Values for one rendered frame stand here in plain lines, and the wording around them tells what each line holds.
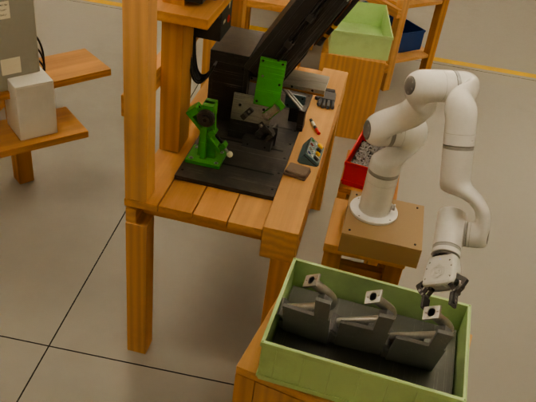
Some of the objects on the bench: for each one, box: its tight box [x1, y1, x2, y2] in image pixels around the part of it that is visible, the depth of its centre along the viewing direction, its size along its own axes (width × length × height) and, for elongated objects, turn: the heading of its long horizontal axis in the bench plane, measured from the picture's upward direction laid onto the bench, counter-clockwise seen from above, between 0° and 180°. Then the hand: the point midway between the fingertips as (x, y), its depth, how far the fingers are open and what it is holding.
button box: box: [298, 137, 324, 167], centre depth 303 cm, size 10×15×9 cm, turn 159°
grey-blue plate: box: [285, 93, 306, 123], centre depth 323 cm, size 10×2×14 cm, turn 69°
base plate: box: [175, 90, 313, 201], centre depth 323 cm, size 42×110×2 cm, turn 159°
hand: (438, 305), depth 195 cm, fingers open, 8 cm apart
